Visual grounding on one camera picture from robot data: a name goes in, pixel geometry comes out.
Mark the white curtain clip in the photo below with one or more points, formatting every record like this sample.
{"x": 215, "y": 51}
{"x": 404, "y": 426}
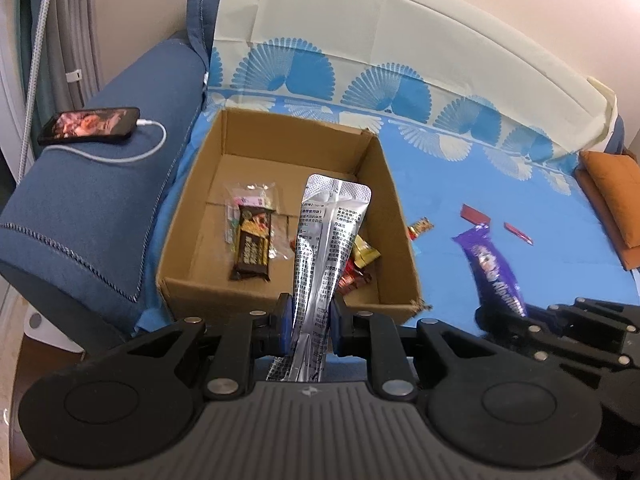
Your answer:
{"x": 74, "y": 74}

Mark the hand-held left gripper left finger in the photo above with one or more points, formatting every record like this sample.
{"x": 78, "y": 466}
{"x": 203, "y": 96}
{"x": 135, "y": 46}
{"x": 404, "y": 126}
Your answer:
{"x": 285, "y": 325}

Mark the red stick packet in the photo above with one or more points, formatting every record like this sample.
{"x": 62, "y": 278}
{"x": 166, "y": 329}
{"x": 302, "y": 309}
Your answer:
{"x": 517, "y": 232}

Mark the purple chocolate bar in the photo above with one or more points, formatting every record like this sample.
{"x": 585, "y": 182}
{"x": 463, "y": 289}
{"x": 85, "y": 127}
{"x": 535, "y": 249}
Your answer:
{"x": 492, "y": 270}

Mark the grey curtain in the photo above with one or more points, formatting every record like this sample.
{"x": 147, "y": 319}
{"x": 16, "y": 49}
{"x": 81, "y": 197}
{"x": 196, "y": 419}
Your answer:
{"x": 75, "y": 35}

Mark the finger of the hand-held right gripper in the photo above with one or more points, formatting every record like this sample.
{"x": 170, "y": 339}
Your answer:
{"x": 550, "y": 347}
{"x": 600, "y": 315}

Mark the brown cardboard box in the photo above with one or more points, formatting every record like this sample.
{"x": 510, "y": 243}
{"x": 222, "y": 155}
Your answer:
{"x": 320, "y": 160}

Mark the clear pink candy packet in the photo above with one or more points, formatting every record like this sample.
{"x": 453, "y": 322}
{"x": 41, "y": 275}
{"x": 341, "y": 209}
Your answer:
{"x": 255, "y": 195}

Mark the white door frame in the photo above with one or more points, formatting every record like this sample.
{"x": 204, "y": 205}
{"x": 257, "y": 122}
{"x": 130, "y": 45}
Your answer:
{"x": 10, "y": 110}

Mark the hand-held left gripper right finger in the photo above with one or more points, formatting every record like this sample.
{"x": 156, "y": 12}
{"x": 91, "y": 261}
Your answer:
{"x": 336, "y": 325}

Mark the blue fabric sofa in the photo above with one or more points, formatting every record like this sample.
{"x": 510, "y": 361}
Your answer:
{"x": 100, "y": 210}

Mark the red and gold candy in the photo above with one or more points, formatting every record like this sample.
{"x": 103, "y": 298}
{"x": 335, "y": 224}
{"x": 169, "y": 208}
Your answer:
{"x": 420, "y": 227}

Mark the black smartphone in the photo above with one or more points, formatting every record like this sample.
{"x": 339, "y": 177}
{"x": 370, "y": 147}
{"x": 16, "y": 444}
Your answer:
{"x": 90, "y": 125}

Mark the silver sachet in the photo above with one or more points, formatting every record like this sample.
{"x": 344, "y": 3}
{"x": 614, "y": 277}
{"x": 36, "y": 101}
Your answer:
{"x": 320, "y": 240}

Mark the yellow candy packet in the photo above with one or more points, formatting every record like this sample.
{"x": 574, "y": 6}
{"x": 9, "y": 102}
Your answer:
{"x": 364, "y": 252}

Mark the large red snack packet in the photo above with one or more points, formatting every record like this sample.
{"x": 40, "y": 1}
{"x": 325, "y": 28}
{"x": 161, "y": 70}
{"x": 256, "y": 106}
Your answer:
{"x": 352, "y": 275}

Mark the small red square packet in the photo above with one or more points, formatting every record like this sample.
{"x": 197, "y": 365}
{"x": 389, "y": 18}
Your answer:
{"x": 475, "y": 214}

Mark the orange cushion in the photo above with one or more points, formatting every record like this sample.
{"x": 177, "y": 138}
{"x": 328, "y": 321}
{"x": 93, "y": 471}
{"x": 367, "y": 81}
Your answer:
{"x": 615, "y": 195}

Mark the brown chocolate bar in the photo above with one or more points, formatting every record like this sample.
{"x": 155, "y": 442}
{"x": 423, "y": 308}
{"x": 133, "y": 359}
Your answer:
{"x": 252, "y": 245}

